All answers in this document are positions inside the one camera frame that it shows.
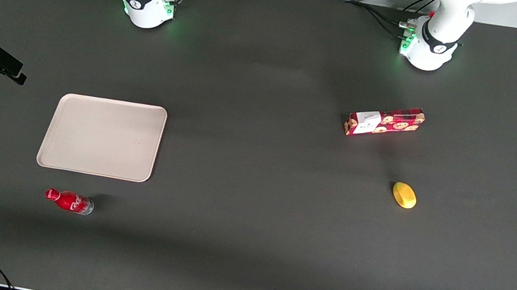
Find yellow lemon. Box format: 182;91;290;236
389;180;420;211

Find black left arm base cables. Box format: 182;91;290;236
342;0;440;44

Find red cookie box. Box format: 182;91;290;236
342;95;427;149

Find red coke bottle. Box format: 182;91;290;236
43;186;96;217

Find beige plastic tray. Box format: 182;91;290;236
35;87;170;187

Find dark grey table mat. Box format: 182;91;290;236
0;0;517;290

